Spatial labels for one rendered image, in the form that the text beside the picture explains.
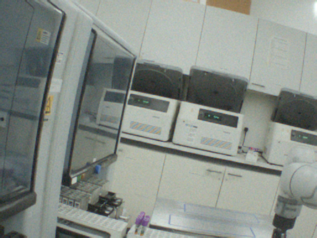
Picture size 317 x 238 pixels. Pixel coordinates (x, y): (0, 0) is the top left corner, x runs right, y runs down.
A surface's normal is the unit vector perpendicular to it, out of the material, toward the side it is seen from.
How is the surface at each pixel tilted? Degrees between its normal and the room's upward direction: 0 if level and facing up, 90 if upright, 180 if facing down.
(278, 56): 90
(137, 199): 90
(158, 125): 90
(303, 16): 90
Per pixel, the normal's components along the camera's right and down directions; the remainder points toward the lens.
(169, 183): -0.16, 0.02
